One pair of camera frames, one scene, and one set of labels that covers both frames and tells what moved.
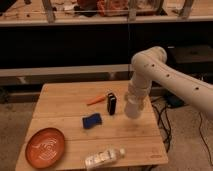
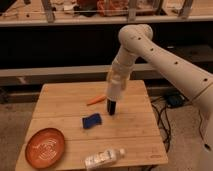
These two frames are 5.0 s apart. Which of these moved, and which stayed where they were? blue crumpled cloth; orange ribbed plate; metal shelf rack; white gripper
Moved: white gripper
Stayed: blue crumpled cloth; orange ribbed plate; metal shelf rack
